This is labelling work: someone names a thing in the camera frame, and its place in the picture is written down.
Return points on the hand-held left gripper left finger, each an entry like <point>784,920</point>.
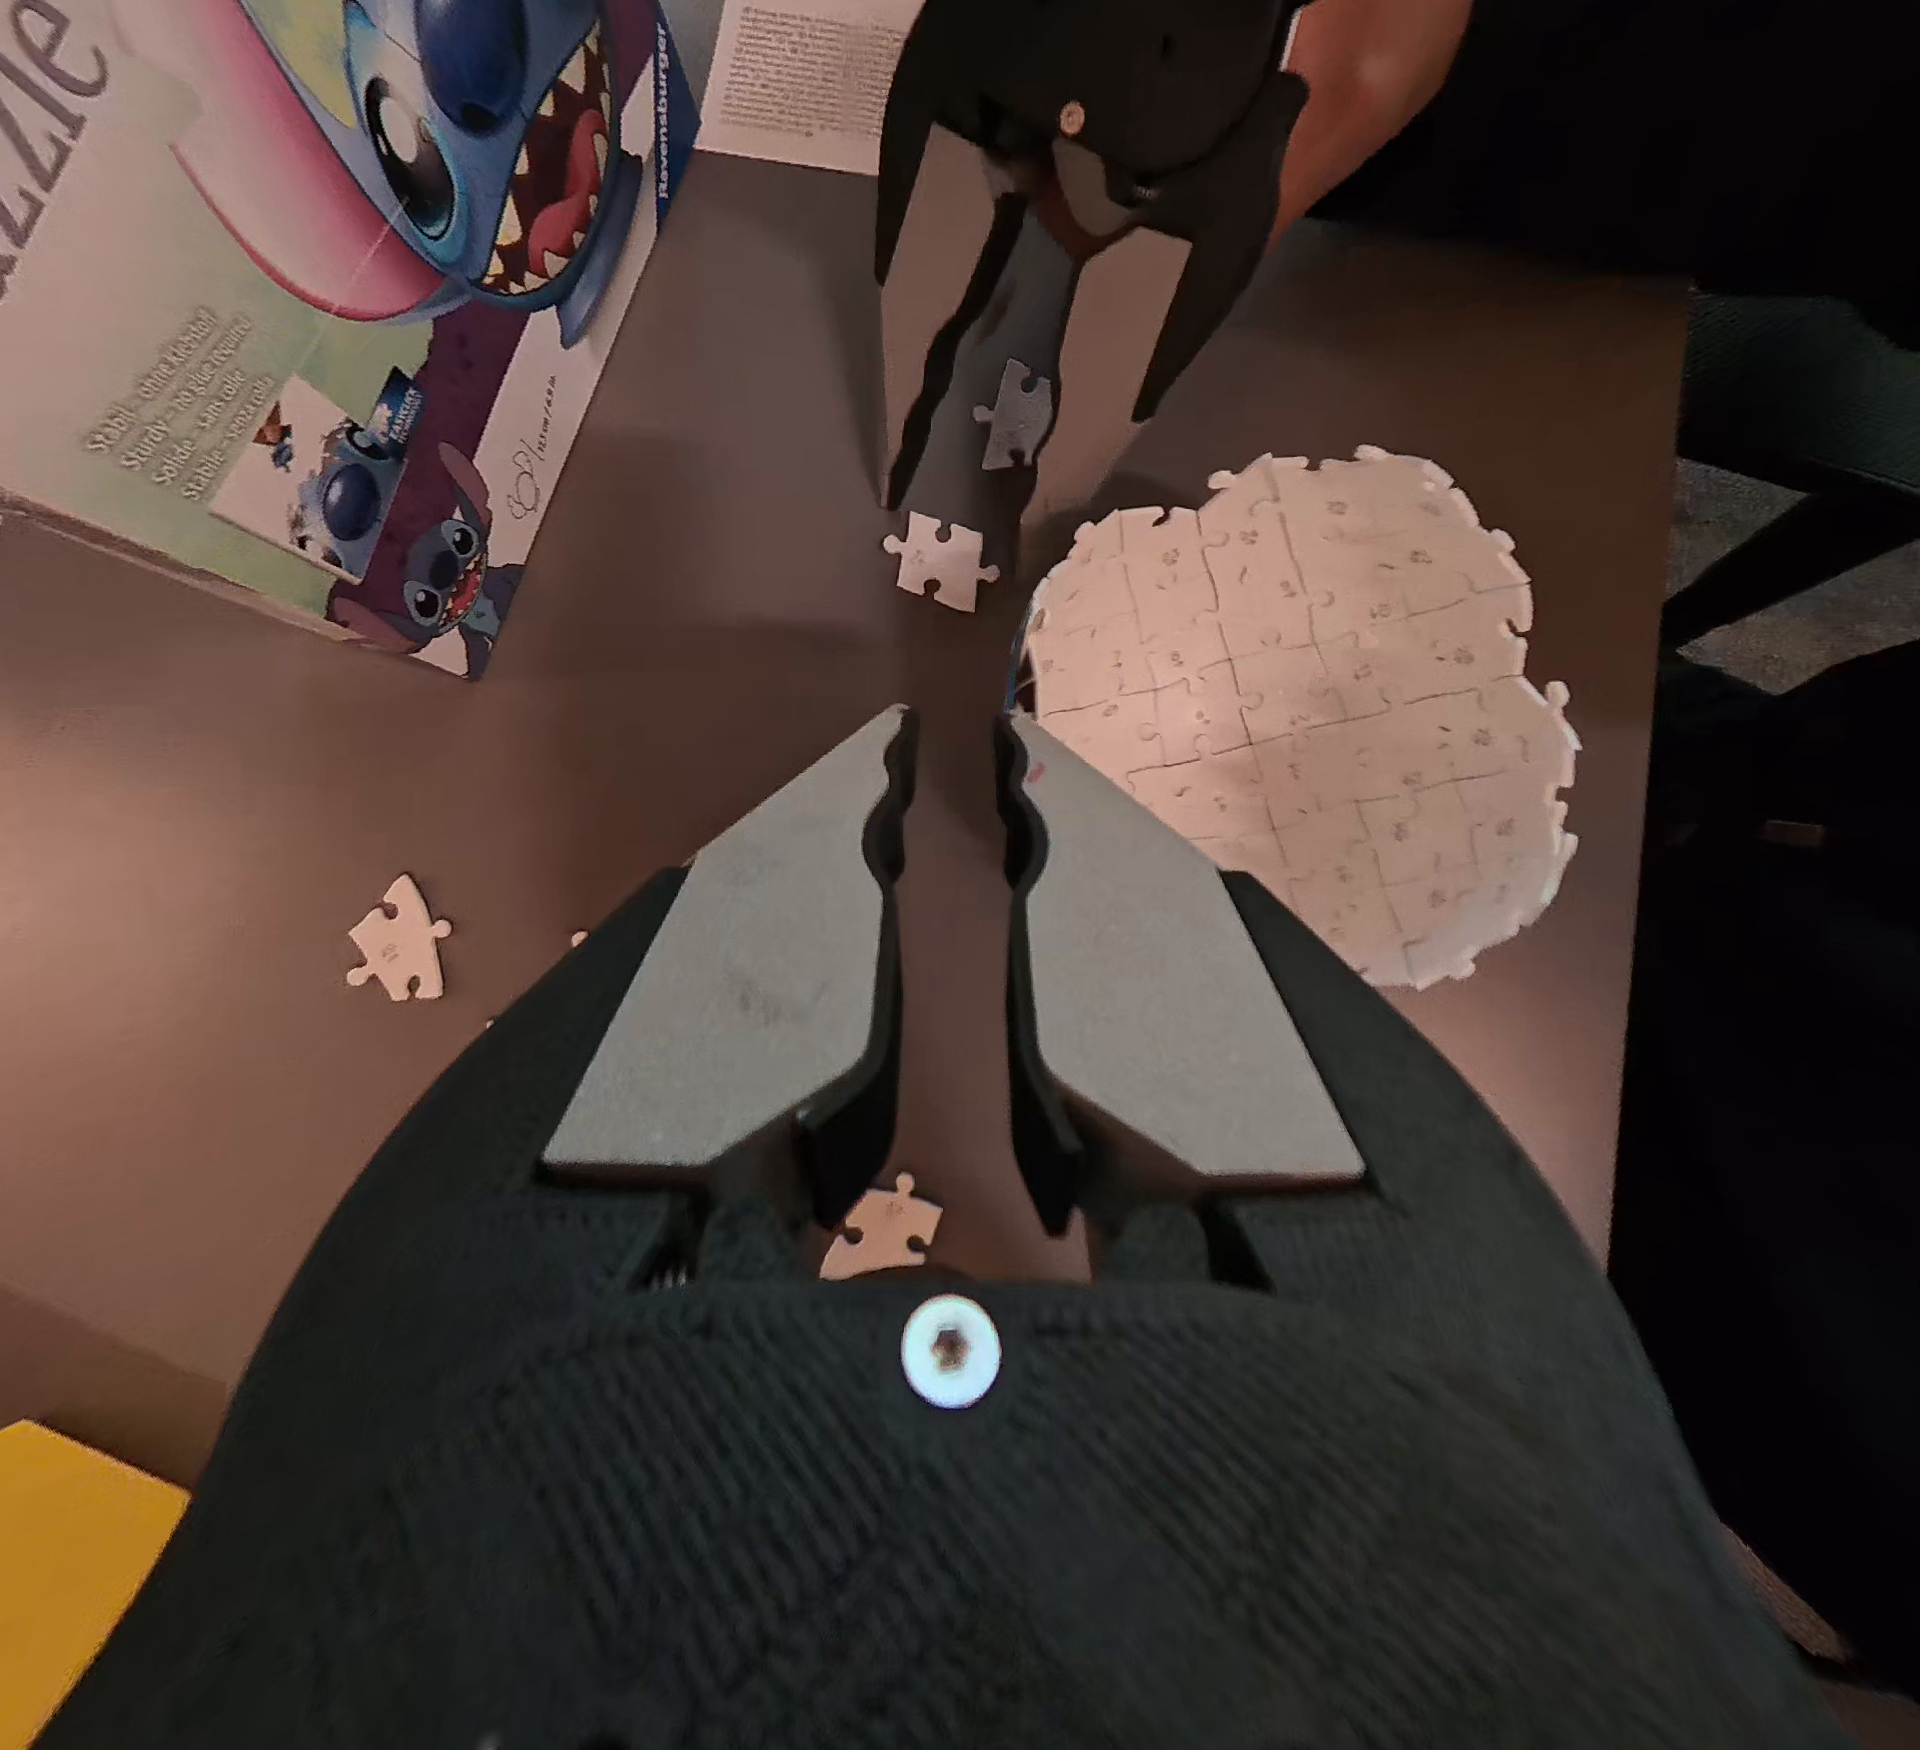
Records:
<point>751,984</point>

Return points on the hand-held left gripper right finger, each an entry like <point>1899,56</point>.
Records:
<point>1157,1015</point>

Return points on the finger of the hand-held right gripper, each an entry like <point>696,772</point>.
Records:
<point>938,264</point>
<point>1118,356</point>

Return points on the curved white puzzle piece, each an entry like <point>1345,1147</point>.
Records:
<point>938,564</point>
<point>1017,417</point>

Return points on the partly built puzzle ball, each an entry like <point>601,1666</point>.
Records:
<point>1319,730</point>

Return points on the puzzle pieces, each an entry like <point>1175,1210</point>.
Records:
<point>394,949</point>

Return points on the person's right forearm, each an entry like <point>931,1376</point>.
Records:
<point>1651,56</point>

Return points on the printed puzzle box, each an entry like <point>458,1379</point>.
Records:
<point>301,280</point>

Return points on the person's right hand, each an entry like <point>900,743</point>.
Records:
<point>1380,11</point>

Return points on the white instruction leaflet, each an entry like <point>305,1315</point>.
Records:
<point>796,25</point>

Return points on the person's dark clothed body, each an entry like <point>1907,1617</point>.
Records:
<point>1769,1181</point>

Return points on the grey chair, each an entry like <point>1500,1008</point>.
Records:
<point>1799,386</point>

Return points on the yellow plastic bin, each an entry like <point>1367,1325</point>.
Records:
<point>61,1585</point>

